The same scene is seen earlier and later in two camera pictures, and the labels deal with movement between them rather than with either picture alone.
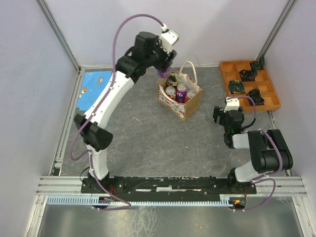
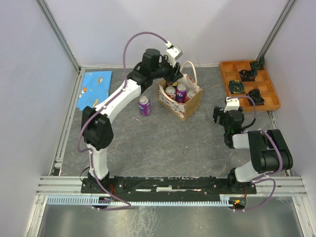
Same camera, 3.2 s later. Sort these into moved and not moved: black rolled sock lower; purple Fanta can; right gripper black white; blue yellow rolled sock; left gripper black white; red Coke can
Moved: left gripper black white; purple Fanta can
Not moved: right gripper black white; black rolled sock lower; red Coke can; blue yellow rolled sock
